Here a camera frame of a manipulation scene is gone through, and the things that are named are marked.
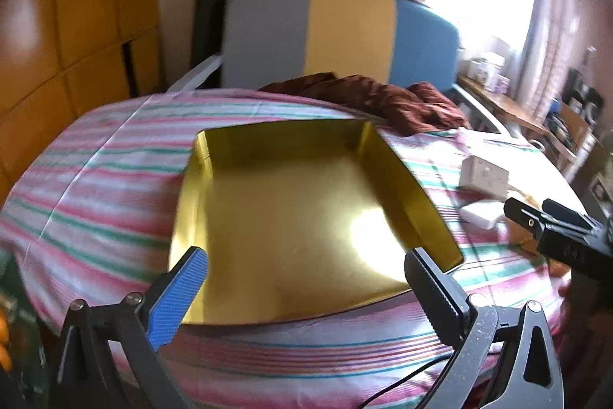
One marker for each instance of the blue yellow grey chair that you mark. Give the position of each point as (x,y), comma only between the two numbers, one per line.
(268,35)

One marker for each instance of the flat white packet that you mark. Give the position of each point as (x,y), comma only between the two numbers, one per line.
(479,212)

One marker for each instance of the black rolled mat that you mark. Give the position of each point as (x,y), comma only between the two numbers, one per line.
(208,16)

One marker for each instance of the cluttered wooden shelf unit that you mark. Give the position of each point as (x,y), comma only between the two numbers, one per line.
(574,116)

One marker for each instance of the small white box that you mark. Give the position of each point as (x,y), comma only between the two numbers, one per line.
(483,174)

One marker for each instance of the white carton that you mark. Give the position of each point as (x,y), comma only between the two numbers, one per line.
(483,69)

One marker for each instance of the gold storage box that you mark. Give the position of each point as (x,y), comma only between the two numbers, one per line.
(287,207)

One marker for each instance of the brown blanket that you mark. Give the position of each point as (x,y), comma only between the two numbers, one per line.
(397,102)

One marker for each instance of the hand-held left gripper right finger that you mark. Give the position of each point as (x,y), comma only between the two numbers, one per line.
(431,289)

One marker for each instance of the pink carton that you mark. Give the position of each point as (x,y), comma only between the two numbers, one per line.
(502,83)

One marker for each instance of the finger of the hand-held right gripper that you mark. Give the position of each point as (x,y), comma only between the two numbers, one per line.
(524,217)
(567,216)

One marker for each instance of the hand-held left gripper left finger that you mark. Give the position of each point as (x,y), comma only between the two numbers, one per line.
(177,294)

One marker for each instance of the white bed rail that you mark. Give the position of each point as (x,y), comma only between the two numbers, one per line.
(201,71)
(479,107)

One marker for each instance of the wooden side shelf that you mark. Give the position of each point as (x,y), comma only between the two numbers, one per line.
(507,107)

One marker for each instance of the wooden wardrobe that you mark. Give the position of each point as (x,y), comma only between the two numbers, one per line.
(72,30)

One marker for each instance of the striped bedsheet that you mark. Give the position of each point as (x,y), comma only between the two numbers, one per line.
(96,198)

